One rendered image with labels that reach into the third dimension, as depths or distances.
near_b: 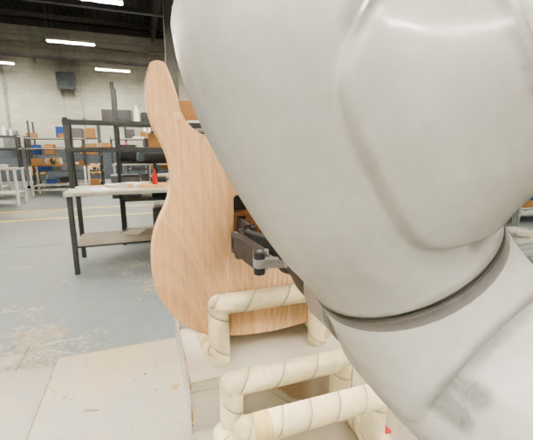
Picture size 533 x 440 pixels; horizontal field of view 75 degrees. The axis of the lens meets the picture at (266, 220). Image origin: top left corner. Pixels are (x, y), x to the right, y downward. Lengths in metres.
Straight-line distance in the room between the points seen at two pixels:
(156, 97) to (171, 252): 0.21
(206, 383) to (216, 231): 0.22
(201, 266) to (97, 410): 0.30
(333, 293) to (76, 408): 0.60
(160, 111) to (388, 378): 0.42
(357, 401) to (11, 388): 0.65
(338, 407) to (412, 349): 0.31
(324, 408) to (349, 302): 0.32
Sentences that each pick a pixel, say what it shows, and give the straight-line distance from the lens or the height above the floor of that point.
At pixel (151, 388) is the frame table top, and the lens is 0.72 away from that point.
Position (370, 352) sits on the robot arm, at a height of 1.25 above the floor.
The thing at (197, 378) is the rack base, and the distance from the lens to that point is 0.56.
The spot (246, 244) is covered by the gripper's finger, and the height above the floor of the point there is 1.24.
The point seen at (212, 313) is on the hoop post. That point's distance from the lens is 0.53.
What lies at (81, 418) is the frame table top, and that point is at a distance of 0.69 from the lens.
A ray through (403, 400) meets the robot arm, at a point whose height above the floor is 1.23.
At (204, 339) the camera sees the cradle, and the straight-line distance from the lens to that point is 0.58.
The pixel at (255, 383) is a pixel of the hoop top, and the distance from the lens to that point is 0.51.
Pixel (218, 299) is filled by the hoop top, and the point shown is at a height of 1.13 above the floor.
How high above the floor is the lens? 1.35
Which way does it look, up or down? 12 degrees down
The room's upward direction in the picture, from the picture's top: straight up
